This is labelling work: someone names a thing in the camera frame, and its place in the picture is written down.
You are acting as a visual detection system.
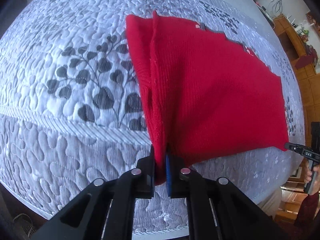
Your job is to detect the grey leaf-print quilt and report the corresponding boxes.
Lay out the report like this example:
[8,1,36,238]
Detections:
[0,0,307,235]

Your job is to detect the red knit sweater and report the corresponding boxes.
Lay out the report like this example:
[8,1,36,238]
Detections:
[125,10,290,186]

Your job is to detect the dark red hanging cloth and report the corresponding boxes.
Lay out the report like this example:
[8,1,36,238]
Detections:
[295,54,319,70]

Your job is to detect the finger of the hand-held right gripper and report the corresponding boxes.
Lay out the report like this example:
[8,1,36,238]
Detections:
[285,142,303,153]

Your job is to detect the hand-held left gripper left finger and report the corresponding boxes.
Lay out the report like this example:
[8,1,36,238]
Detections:
[31,144,156,240]

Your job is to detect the wooden cabinet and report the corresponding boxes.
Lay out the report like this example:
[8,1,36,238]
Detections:
[272,12,320,123]

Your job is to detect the hanging cables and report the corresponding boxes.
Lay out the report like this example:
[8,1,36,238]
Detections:
[269,0,296,13]

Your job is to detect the person's right hand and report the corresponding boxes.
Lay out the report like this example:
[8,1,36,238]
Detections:
[303,164,320,195]

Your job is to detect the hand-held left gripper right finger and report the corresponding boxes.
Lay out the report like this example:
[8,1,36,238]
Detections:
[165,146,292,240]

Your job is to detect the white cord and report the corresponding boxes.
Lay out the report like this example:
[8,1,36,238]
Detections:
[13,213,34,233]

